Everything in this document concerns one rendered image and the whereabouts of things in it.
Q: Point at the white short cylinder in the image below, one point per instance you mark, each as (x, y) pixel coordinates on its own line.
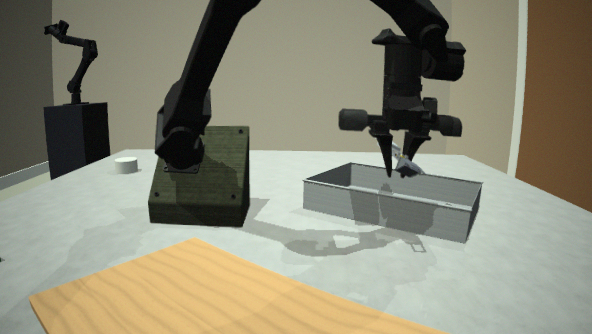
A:
(126, 165)

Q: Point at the light brown wooden board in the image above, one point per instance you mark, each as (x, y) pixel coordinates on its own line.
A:
(195, 288)

